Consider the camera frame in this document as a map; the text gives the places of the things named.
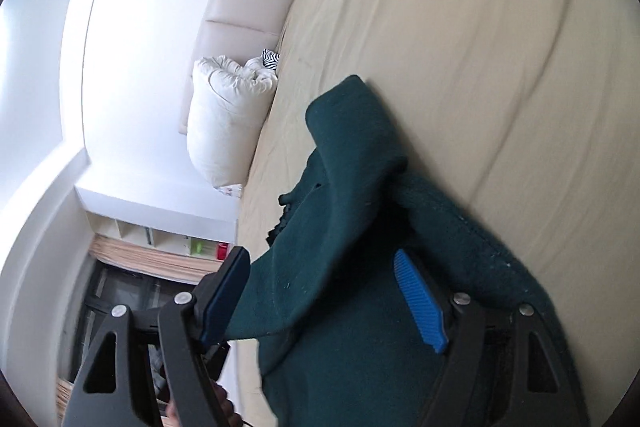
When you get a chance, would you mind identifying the white pillow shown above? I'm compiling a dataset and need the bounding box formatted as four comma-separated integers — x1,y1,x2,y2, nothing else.
186,55,278,190

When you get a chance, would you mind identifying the dark green knit sweater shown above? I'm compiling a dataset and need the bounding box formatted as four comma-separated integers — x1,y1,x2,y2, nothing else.
223,74,591,427

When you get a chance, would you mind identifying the red box on shelf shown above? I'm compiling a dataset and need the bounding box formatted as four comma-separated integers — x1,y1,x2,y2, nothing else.
216,243,229,261

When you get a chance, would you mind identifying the white wall shelf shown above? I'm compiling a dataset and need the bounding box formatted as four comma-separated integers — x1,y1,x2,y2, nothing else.
87,212,224,260

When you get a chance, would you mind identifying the black white striped cloth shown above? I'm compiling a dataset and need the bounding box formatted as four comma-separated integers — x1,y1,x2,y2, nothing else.
262,49,280,70

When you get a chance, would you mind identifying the beige bed sheet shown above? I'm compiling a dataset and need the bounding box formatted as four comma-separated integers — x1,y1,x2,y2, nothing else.
238,0,639,426

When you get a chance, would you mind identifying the person's hand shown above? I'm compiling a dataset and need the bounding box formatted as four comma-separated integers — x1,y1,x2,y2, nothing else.
166,383,243,426

